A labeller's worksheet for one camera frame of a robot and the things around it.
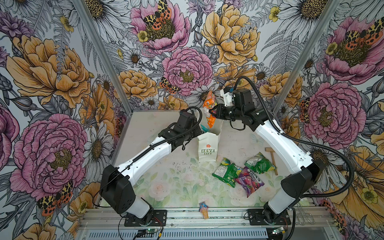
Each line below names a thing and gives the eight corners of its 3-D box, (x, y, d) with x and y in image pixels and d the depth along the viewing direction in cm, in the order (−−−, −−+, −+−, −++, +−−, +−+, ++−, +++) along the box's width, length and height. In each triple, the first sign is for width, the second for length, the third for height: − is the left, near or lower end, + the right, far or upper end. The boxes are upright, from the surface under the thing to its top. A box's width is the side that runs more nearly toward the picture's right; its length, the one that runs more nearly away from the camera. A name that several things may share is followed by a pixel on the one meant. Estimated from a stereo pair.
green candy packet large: (212, 175, 90) (213, 173, 87) (222, 158, 97) (223, 156, 94) (233, 188, 85) (234, 186, 82) (242, 170, 92) (244, 167, 89)
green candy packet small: (257, 180, 88) (260, 177, 84) (243, 163, 94) (245, 159, 90) (272, 170, 92) (275, 166, 87) (258, 155, 98) (261, 151, 94)
